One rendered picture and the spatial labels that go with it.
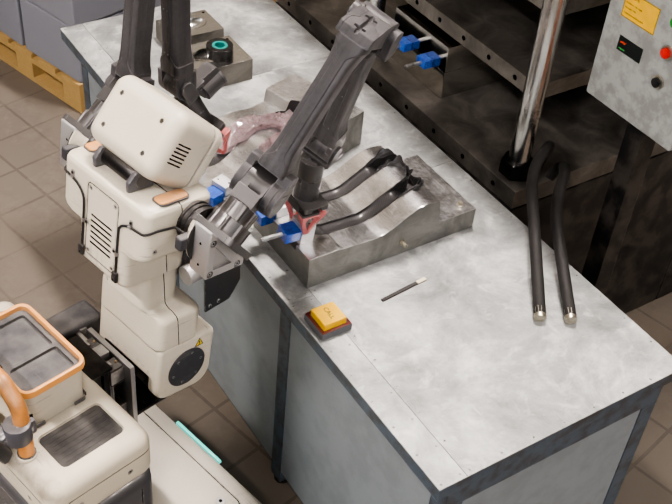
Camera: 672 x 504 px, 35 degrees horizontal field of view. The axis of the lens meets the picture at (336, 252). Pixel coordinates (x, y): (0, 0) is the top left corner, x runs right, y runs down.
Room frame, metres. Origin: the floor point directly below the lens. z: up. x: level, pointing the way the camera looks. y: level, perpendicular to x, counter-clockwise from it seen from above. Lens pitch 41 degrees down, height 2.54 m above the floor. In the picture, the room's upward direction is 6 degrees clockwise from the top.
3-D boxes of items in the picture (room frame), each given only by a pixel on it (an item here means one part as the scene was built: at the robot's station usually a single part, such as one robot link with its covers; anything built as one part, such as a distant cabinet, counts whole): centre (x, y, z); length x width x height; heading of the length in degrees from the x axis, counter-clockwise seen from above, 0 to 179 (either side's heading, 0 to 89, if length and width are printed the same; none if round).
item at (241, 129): (2.34, 0.21, 0.90); 0.26 x 0.18 x 0.08; 143
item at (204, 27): (2.93, 0.52, 0.83); 0.17 x 0.13 x 0.06; 126
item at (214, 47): (2.75, 0.40, 0.89); 0.08 x 0.08 x 0.04
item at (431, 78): (3.02, -0.39, 0.87); 0.50 x 0.27 x 0.17; 126
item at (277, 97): (2.35, 0.21, 0.85); 0.50 x 0.26 x 0.11; 143
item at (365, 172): (2.11, -0.05, 0.92); 0.35 x 0.16 x 0.09; 126
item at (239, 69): (2.75, 0.43, 0.83); 0.20 x 0.15 x 0.07; 126
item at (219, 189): (2.09, 0.33, 0.85); 0.13 x 0.05 x 0.05; 143
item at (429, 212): (2.11, -0.07, 0.87); 0.50 x 0.26 x 0.14; 126
